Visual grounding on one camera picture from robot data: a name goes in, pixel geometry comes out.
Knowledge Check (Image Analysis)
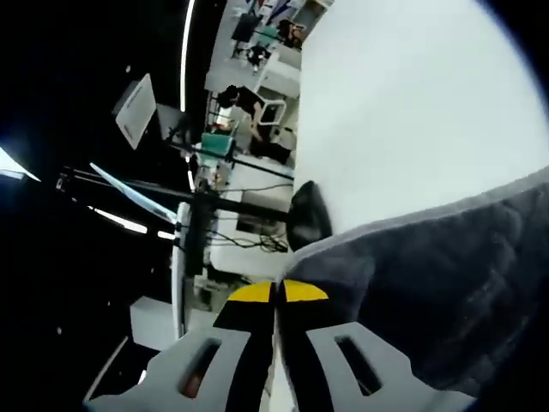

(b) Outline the teal box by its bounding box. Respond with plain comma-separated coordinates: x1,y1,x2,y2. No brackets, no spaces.
200,131,237,160

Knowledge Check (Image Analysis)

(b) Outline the grey towel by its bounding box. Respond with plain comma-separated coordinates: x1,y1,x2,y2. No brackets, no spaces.
279,165,549,401

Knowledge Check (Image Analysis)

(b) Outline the black tripod pole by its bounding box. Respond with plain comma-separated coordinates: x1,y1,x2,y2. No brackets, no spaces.
57,166,293,225

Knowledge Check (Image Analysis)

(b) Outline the white box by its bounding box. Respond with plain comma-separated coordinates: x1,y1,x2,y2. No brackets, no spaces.
130,295,178,352

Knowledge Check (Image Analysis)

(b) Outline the black monitor on stand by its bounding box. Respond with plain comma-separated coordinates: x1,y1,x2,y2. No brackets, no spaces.
155,104,190,143

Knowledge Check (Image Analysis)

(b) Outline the black round seat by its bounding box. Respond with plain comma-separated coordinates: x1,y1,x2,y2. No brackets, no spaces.
285,179,335,253

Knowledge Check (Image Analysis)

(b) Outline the ceiling light strip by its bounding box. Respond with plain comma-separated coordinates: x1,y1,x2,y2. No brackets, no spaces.
178,0,197,113

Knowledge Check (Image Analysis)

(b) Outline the white upright pole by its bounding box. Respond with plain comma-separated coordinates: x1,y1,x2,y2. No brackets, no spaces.
170,201,193,336

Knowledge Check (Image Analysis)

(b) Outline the white ceiling air conditioner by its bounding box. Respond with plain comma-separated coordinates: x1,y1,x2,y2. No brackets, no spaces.
111,72,158,151

